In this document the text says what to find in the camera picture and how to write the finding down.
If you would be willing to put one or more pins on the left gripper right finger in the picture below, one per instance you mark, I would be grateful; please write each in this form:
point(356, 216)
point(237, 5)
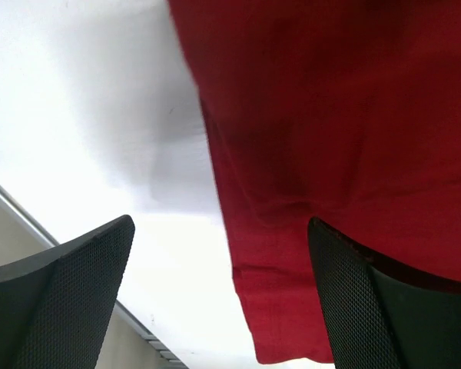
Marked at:
point(379, 312)

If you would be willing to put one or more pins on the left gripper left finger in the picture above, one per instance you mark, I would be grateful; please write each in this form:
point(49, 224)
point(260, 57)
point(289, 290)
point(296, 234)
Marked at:
point(57, 300)

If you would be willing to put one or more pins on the dark red t shirt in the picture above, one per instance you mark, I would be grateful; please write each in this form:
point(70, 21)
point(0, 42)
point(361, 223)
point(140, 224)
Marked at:
point(346, 111)

